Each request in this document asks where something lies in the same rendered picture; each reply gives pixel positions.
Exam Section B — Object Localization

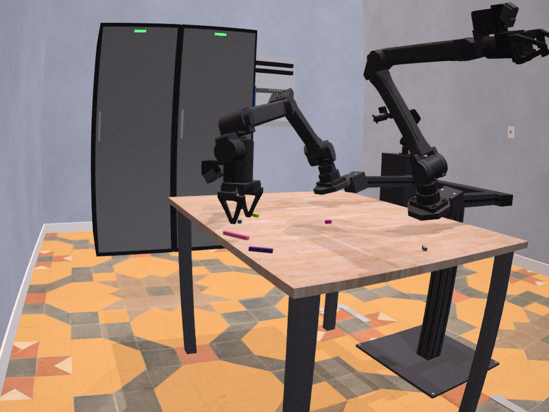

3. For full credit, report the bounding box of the pink rod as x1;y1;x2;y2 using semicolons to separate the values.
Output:
223;231;249;240

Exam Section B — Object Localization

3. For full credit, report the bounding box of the purple rod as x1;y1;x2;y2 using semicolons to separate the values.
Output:
249;246;273;253

